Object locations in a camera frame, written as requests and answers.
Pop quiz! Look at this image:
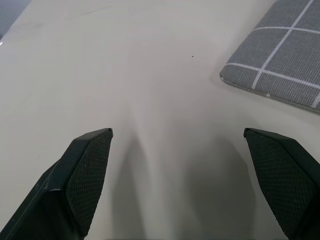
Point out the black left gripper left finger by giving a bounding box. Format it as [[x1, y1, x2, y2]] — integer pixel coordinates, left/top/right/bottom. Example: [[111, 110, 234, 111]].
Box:
[[0, 127, 114, 240]]

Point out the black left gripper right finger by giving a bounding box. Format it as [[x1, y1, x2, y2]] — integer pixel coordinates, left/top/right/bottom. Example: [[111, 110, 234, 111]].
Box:
[[243, 127, 320, 240]]

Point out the grey checked folded cloth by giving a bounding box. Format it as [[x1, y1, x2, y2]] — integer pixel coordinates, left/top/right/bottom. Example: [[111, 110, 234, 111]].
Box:
[[219, 0, 320, 112]]

